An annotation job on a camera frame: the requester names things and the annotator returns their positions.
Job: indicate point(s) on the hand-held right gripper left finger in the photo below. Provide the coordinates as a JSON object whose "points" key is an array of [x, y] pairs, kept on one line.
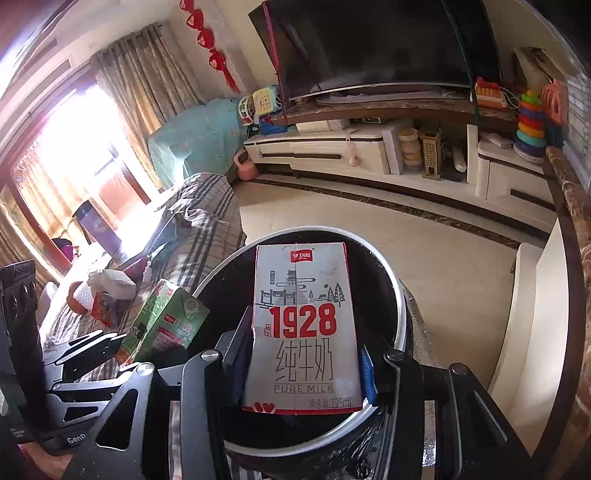
{"points": [[238, 369]]}

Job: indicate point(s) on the orange toy telephone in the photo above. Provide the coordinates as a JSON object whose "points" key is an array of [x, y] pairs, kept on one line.
{"points": [[489, 92]]}

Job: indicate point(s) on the white television cabinet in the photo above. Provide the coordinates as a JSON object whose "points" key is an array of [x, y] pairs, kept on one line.
{"points": [[314, 152]]}

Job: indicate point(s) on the black television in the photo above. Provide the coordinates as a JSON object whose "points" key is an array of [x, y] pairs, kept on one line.
{"points": [[369, 46]]}

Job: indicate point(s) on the pink kettlebell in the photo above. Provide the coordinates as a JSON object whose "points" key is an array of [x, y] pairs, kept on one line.
{"points": [[247, 168]]}

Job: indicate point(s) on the red heart wall hanging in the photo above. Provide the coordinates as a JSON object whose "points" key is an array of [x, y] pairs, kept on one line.
{"points": [[210, 39]]}

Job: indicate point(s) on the stack of round yellow containers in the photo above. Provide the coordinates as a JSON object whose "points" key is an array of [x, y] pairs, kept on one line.
{"points": [[410, 150]]}

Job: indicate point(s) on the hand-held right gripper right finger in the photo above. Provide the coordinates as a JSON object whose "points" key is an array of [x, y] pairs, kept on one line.
{"points": [[368, 376]]}

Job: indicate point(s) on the white bin with black liner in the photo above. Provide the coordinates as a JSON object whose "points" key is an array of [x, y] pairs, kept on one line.
{"points": [[374, 286]]}

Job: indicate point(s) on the white milk carton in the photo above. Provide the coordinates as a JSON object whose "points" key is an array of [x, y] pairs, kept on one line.
{"points": [[300, 323]]}

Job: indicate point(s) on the brown paper bag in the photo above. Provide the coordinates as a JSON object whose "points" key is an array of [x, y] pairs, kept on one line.
{"points": [[540, 62]]}

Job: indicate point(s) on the wooden toy house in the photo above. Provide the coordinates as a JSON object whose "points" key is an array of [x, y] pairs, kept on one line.
{"points": [[430, 154]]}

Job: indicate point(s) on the teal covered furniture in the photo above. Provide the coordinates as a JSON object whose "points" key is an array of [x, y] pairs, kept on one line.
{"points": [[198, 138]]}

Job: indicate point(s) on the white wheel toy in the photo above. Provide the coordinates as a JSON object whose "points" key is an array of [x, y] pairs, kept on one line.
{"points": [[246, 110]]}

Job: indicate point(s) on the toy cash register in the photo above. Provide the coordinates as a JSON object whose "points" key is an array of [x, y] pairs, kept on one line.
{"points": [[265, 101]]}

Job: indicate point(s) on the dark green stick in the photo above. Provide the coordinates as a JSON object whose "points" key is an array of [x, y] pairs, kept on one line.
{"points": [[464, 60]]}

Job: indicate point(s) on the purple thermos bottle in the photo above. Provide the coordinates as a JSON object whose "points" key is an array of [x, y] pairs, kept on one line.
{"points": [[97, 226]]}

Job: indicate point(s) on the marble top side cabinet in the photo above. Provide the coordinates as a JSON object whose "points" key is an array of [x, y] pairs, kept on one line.
{"points": [[577, 221]]}

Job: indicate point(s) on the apple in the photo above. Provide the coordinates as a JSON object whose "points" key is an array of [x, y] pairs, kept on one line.
{"points": [[74, 300]]}

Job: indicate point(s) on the white remote control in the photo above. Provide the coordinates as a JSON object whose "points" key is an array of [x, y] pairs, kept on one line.
{"points": [[459, 159]]}

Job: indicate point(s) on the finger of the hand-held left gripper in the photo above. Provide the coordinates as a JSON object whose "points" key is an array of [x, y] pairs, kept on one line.
{"points": [[87, 385], [78, 348]]}

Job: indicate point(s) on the beige patterned curtain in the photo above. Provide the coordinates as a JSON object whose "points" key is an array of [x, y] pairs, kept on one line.
{"points": [[138, 92]]}

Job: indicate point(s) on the green milk carton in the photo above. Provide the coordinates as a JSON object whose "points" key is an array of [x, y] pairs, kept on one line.
{"points": [[161, 323]]}

